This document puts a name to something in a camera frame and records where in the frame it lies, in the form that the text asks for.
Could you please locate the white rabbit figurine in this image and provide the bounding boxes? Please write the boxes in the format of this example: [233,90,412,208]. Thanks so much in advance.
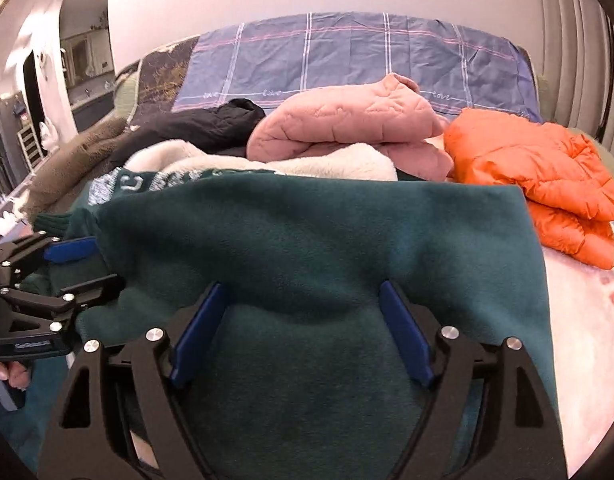
[38,116,61,157]

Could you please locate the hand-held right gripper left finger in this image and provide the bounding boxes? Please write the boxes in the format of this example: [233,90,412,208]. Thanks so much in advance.
[37,281,232,480]

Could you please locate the person's left hand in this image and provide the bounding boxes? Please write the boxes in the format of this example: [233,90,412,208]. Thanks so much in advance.
[0,360,32,392]

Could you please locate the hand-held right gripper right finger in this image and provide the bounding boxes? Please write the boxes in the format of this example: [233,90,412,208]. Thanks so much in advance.
[378,281,568,480]

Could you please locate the brown fleece garment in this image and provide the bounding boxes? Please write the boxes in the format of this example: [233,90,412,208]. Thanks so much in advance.
[21,115,138,222]

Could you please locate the dark green fleece sweatshirt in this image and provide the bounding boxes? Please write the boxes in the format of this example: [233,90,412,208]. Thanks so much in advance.
[17,167,561,480]

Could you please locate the white ladder rack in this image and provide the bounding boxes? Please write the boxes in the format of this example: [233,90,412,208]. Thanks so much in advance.
[16,125,44,172]

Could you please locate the pink quilted jacket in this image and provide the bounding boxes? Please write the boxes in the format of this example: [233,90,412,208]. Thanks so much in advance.
[246,73,456,182]

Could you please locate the orange puffer jacket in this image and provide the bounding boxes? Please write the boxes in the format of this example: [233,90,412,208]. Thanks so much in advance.
[443,107,614,272]

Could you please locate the pink plush blanket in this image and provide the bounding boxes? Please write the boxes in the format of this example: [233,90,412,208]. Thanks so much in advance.
[539,220,614,463]

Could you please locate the blue plaid sheet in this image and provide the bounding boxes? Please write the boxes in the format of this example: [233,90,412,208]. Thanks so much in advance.
[172,12,544,124]

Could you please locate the dark printed quilt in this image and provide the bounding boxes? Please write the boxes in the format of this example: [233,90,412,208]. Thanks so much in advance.
[113,35,202,127]

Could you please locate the wall mirror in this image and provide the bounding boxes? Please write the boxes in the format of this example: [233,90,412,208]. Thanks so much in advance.
[62,30,112,87]

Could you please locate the cream fleece jacket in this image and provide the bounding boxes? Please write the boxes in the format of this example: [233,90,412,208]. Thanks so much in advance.
[122,140,398,184]

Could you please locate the beige pleated curtain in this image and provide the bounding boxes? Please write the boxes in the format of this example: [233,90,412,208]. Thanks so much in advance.
[533,0,614,137]

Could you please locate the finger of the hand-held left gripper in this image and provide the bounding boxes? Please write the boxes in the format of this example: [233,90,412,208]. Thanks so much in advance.
[0,232,102,282]
[1,273,128,334]

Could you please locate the black jacket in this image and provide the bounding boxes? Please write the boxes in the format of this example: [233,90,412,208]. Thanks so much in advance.
[107,98,268,172]

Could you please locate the dark cabinet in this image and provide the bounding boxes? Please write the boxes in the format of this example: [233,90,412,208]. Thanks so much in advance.
[69,91,116,128]

